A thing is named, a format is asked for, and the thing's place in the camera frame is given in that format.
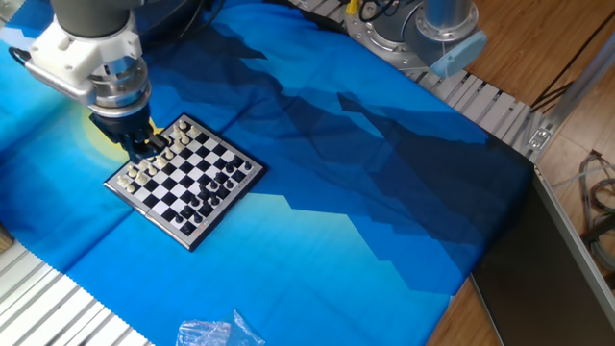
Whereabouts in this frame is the clear plastic zip bag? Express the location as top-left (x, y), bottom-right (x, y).
top-left (175, 309), bottom-right (267, 346)

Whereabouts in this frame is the aluminium corner bracket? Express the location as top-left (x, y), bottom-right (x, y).
top-left (527, 125), bottom-right (554, 151)

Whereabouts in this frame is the black aluminium framed panel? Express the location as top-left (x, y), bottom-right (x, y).
top-left (469, 165), bottom-right (615, 346)

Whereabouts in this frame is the grey cable bundle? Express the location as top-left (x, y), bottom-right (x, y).
top-left (552, 149), bottom-right (615, 275)

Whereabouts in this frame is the blue mountain print cloth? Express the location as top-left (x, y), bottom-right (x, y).
top-left (0, 0), bottom-right (534, 346)

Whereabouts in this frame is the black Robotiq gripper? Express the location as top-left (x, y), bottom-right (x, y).
top-left (89, 104), bottom-right (171, 165)

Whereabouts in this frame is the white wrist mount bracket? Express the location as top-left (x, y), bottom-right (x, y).
top-left (28, 13), bottom-right (144, 90)

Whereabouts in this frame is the silver vented wrist box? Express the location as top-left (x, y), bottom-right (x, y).
top-left (23, 61), bottom-right (97, 107)

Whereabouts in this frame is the aluminium frame beam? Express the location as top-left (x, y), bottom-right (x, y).
top-left (528, 33), bottom-right (615, 162)

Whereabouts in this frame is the black white folding chessboard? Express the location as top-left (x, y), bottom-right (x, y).
top-left (103, 112), bottom-right (268, 253)

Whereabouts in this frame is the black floor cable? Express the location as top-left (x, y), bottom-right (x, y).
top-left (529, 9), bottom-right (615, 114)

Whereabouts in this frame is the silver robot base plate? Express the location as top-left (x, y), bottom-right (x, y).
top-left (344, 2), bottom-right (433, 73)

